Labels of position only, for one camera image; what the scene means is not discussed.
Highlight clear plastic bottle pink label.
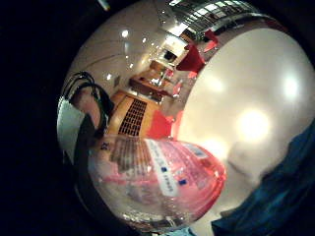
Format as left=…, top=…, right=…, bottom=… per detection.
left=87, top=134, right=228, bottom=232

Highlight wooden cabinet with dark grille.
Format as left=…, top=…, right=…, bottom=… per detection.
left=107, top=89, right=159, bottom=138

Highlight red chair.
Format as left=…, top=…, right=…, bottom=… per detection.
left=146, top=109, right=175, bottom=141
left=176, top=43, right=207, bottom=74
left=202, top=29, right=220, bottom=54

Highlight wooden counter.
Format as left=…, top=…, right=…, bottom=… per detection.
left=128, top=76, right=174, bottom=100

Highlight black cables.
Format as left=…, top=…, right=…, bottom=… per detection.
left=62, top=71, right=115, bottom=134

